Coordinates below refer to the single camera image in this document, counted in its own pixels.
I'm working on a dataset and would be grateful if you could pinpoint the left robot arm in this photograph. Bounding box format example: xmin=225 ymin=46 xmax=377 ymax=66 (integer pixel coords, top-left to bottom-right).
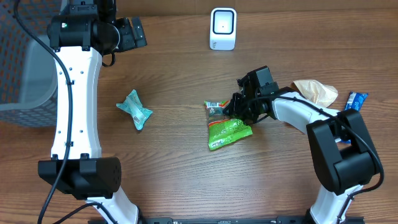
xmin=38 ymin=0 xmax=146 ymax=223

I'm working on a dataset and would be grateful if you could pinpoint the beige snack pouch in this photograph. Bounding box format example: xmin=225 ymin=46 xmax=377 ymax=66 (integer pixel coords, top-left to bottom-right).
xmin=293 ymin=80 xmax=338 ymax=107

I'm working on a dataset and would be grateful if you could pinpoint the white barcode scanner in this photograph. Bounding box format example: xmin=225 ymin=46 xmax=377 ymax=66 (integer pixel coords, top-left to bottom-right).
xmin=210 ymin=7 xmax=237 ymax=51

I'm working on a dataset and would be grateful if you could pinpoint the light green wipes packet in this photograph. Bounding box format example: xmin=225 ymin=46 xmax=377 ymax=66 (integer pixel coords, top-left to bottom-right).
xmin=116 ymin=90 xmax=152 ymax=131

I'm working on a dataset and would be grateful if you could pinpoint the green snack bag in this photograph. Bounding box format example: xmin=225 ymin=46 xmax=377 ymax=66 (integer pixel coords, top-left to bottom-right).
xmin=204 ymin=100 xmax=252 ymax=151

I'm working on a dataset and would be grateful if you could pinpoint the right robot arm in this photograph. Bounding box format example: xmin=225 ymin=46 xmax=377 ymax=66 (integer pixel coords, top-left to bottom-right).
xmin=223 ymin=66 xmax=384 ymax=223

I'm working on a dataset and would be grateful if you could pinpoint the grey plastic mesh basket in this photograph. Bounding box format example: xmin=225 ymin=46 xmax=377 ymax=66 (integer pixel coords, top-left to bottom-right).
xmin=1 ymin=0 xmax=57 ymax=128

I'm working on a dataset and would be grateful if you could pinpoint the blue snack bar wrapper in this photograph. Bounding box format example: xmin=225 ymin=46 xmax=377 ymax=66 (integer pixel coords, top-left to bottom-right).
xmin=340 ymin=91 xmax=369 ymax=144

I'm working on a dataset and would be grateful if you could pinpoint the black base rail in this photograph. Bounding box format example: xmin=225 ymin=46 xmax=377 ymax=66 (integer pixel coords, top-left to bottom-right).
xmin=88 ymin=216 xmax=365 ymax=224

